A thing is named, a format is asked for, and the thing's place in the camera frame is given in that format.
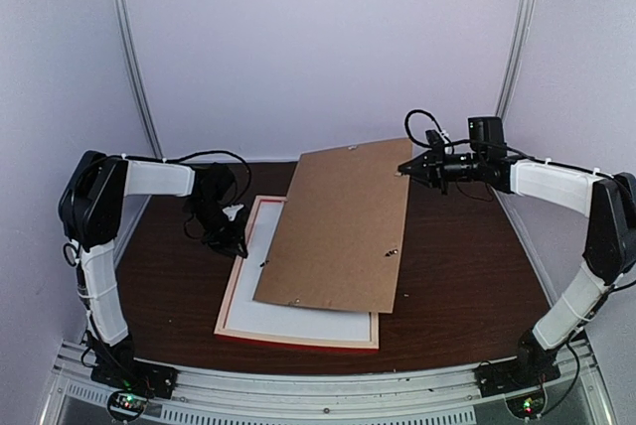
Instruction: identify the circuit board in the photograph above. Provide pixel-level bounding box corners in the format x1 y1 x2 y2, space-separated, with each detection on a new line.
506 393 547 420
106 390 149 422

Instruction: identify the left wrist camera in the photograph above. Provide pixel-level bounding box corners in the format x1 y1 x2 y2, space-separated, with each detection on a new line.
201 163 237 202

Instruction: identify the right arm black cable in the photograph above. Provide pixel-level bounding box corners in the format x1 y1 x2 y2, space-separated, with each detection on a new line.
403 108 456 148

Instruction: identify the brown backing board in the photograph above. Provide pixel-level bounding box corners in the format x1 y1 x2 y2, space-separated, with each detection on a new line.
253 138 412 314

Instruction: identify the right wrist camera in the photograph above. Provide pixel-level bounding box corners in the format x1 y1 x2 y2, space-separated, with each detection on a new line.
468 116 506 158

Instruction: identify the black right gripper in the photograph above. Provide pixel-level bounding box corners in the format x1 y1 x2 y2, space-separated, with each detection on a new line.
399 139 487 194

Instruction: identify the aluminium front rail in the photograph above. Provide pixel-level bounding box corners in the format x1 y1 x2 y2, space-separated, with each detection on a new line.
42 330 610 425

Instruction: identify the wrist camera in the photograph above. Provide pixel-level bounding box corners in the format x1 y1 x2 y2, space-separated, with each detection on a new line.
468 116 506 158
201 163 237 202

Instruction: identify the right aluminium corner post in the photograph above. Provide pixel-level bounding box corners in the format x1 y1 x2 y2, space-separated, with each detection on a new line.
496 0 536 119

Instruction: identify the left circuit board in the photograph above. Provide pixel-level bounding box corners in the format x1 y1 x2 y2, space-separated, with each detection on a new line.
106 390 149 422

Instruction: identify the aluminium corner post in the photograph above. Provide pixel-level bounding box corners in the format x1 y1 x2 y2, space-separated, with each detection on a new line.
113 0 163 159
496 0 536 119

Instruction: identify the red wooden picture frame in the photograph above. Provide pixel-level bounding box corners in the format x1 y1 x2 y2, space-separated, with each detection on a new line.
213 195 380 357

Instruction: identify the left aluminium corner post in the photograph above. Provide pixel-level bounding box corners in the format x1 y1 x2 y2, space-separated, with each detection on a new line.
113 0 163 159

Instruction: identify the white mat board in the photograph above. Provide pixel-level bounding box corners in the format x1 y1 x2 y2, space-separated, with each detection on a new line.
222 200 374 345

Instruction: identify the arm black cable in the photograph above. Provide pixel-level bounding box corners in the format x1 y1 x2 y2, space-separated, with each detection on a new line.
403 108 456 148
168 149 252 208

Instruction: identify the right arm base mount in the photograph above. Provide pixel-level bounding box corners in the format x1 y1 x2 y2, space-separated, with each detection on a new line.
474 339 560 397

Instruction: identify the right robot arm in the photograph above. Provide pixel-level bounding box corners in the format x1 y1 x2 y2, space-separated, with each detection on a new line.
397 141 635 387

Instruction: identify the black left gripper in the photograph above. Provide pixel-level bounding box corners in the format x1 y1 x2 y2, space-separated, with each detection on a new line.
186 199 248 258

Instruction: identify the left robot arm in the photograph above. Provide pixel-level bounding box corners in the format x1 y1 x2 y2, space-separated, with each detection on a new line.
58 150 249 389

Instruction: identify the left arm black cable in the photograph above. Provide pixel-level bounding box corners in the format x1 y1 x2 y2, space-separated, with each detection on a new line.
168 149 252 208

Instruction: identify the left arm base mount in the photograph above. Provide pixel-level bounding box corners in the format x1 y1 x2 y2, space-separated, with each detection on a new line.
90 344 178 399

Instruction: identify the right circuit board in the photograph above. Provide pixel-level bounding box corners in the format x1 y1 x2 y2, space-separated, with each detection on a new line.
506 393 547 420

